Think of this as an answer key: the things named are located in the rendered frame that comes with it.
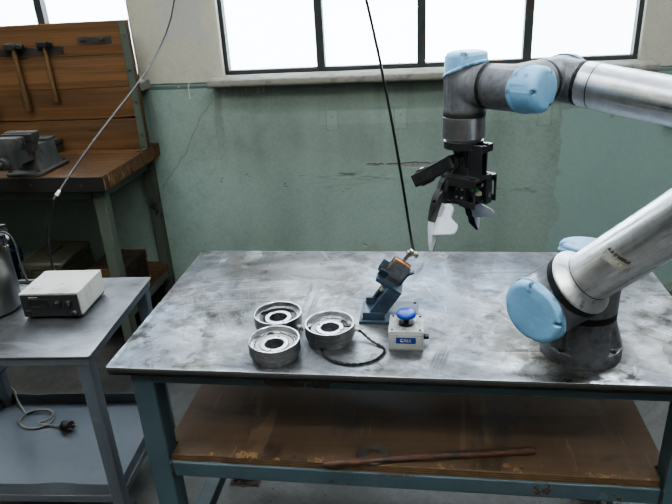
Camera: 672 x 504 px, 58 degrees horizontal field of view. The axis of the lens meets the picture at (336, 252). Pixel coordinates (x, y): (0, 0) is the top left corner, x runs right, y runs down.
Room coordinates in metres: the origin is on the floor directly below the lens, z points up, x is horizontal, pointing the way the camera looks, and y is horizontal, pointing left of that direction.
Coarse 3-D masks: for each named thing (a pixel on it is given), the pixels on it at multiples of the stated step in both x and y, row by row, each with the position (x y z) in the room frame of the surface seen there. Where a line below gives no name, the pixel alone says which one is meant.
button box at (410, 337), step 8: (392, 320) 1.11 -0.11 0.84; (400, 320) 1.10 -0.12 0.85; (416, 320) 1.10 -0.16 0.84; (392, 328) 1.07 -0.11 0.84; (400, 328) 1.07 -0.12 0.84; (408, 328) 1.07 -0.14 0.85; (416, 328) 1.07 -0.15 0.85; (392, 336) 1.06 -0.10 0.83; (400, 336) 1.06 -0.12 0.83; (408, 336) 1.06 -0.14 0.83; (416, 336) 1.06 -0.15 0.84; (424, 336) 1.08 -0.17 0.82; (392, 344) 1.06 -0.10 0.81; (400, 344) 1.06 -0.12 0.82; (408, 344) 1.06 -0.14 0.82; (416, 344) 1.06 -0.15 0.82
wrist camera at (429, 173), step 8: (440, 160) 1.10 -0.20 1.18; (448, 160) 1.09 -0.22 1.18; (424, 168) 1.14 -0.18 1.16; (432, 168) 1.12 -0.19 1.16; (440, 168) 1.10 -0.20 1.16; (448, 168) 1.09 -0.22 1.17; (416, 176) 1.15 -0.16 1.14; (424, 176) 1.13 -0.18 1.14; (432, 176) 1.12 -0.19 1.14; (416, 184) 1.15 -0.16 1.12; (424, 184) 1.15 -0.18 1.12
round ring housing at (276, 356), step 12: (252, 336) 1.09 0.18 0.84; (264, 336) 1.10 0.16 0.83; (276, 336) 1.10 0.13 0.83; (252, 348) 1.04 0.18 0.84; (264, 348) 1.05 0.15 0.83; (276, 348) 1.05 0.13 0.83; (288, 348) 1.03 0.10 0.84; (300, 348) 1.07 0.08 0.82; (264, 360) 1.02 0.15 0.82; (276, 360) 1.02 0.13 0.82; (288, 360) 1.03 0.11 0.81
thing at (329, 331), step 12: (324, 312) 1.17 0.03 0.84; (336, 312) 1.17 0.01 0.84; (312, 324) 1.14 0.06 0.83; (324, 324) 1.14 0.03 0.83; (336, 324) 1.13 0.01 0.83; (312, 336) 1.08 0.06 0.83; (324, 336) 1.07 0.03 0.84; (336, 336) 1.07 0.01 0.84; (348, 336) 1.08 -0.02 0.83; (324, 348) 1.08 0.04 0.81; (336, 348) 1.08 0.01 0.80
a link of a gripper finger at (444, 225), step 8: (440, 208) 1.06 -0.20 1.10; (448, 208) 1.06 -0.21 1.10; (440, 216) 1.06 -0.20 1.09; (448, 216) 1.05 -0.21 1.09; (432, 224) 1.05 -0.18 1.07; (440, 224) 1.05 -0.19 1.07; (448, 224) 1.04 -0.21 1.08; (456, 224) 1.03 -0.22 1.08; (432, 232) 1.05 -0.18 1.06; (440, 232) 1.04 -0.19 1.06; (448, 232) 1.03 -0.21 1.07; (432, 240) 1.05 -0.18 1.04; (432, 248) 1.05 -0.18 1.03
